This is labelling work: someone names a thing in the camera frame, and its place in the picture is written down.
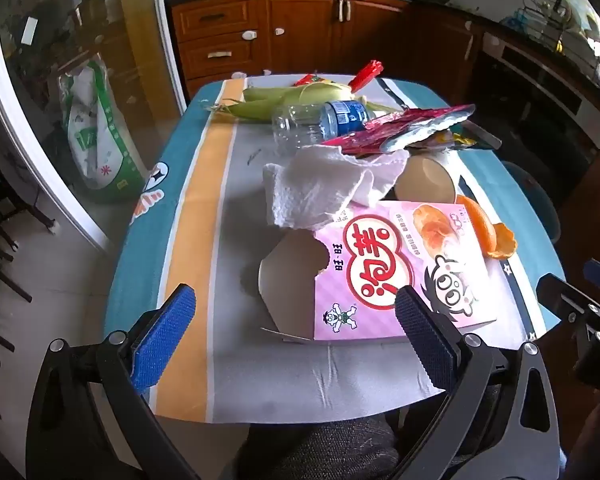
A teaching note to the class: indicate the clear plastic bottle blue label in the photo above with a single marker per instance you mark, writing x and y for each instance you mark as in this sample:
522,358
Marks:
300,125

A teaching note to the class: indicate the floral paper cup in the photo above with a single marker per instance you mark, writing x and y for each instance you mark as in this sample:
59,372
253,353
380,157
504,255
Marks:
425,180

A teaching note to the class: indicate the teal striped tablecloth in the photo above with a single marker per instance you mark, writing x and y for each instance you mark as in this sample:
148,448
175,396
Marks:
220,260

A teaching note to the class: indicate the green corn husk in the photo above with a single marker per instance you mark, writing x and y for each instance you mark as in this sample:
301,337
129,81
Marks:
290,94
380,108
255,109

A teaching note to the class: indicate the glass sliding door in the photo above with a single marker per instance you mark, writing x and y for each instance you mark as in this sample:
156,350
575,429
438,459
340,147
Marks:
40,110

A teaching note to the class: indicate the dark grey cloth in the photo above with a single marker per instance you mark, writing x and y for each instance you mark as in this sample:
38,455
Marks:
320,450

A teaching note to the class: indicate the built-in black oven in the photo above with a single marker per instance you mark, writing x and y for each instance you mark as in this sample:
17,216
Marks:
530,90

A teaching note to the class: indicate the white paper towel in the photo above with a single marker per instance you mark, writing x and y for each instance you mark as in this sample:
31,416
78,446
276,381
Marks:
315,185

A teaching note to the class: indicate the red silver snack wrapper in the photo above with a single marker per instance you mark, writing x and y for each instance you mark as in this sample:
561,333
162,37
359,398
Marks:
395,130

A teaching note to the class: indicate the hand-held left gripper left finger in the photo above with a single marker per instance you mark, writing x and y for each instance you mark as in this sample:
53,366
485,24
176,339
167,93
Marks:
165,340

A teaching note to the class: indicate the orange peel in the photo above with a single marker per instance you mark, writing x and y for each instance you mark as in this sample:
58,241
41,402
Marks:
485,230

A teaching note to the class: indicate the pink snack box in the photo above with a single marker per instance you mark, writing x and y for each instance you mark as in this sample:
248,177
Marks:
380,270

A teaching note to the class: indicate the wooden kitchen cabinet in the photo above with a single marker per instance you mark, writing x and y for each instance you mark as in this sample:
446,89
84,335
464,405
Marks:
300,30

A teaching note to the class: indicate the red plastic wrapper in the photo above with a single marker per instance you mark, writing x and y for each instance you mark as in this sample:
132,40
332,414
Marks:
367,74

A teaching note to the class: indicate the green white sack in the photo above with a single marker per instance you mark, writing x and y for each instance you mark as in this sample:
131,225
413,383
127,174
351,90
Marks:
95,145

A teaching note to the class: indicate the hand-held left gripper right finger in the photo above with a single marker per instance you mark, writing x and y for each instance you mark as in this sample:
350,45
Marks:
430,340

